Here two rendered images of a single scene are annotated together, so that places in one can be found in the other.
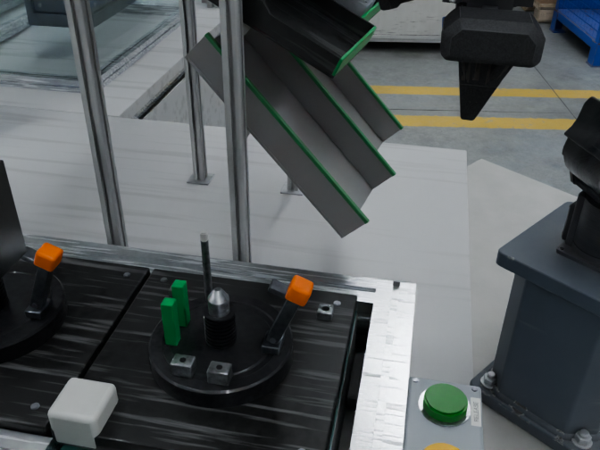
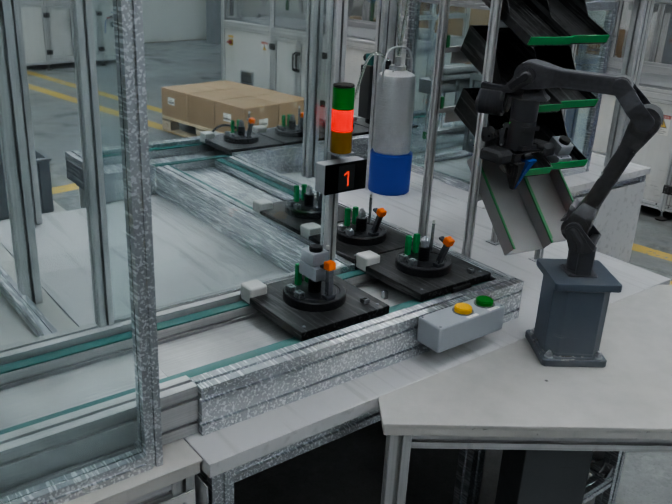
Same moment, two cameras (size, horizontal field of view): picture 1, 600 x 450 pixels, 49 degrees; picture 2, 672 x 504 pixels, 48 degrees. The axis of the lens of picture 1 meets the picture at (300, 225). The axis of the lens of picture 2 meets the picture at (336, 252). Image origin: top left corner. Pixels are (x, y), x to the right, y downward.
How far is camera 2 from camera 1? 137 cm
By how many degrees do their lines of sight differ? 37
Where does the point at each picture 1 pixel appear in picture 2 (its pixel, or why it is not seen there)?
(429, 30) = not seen: outside the picture
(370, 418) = (454, 296)
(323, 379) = (448, 282)
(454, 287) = not seen: hidden behind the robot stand
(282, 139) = (491, 203)
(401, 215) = not seen: hidden behind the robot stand
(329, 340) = (463, 276)
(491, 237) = (621, 309)
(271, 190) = (525, 257)
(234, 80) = (474, 171)
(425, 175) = (623, 278)
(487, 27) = (489, 150)
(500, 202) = (652, 301)
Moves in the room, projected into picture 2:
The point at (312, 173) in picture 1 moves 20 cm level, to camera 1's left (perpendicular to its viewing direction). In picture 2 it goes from (498, 221) to (434, 202)
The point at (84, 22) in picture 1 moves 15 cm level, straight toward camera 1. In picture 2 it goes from (431, 139) to (415, 150)
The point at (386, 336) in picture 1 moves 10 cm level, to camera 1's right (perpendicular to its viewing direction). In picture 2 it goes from (488, 286) to (526, 299)
